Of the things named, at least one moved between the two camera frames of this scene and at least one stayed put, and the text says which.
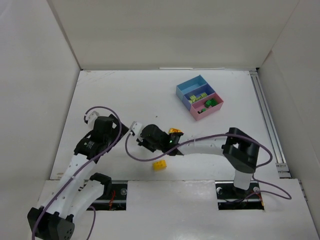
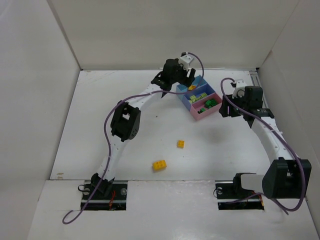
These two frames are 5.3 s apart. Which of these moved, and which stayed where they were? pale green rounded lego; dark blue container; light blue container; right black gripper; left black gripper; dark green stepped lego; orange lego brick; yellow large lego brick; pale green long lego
Moved: left black gripper; right black gripper; orange lego brick
Stayed: yellow large lego brick; light blue container; dark green stepped lego; pale green rounded lego; dark blue container; pale green long lego
